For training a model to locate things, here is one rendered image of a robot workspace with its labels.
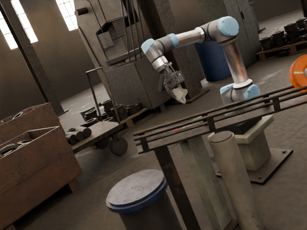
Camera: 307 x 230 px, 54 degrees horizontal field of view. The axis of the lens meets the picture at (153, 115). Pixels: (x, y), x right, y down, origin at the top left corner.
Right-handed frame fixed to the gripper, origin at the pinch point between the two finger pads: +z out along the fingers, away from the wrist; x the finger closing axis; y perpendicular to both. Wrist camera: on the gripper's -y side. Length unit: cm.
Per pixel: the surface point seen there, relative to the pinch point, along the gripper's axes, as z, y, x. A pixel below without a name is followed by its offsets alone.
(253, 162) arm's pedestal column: 57, -22, 42
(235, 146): 30.4, 15.9, -3.5
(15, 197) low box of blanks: -13, -160, -63
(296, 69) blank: 14, 54, 7
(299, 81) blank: 19, 54, 4
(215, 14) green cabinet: -97, -167, 319
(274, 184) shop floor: 70, -11, 34
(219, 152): 28.6, 11.8, -9.2
